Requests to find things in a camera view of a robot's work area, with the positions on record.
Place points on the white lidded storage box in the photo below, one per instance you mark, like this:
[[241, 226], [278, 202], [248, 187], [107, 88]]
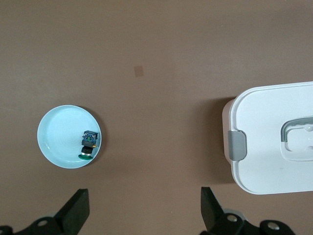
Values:
[[261, 147]]

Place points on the small blue black object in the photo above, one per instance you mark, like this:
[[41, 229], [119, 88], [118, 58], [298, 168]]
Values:
[[88, 141]]

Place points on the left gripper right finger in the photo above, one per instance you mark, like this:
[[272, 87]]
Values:
[[212, 215]]

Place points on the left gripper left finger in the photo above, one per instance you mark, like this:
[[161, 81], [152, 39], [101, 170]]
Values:
[[71, 215]]

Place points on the brown tape patch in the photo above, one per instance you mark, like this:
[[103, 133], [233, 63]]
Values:
[[139, 71]]

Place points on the light blue round plate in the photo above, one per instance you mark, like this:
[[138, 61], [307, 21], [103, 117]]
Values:
[[60, 137]]

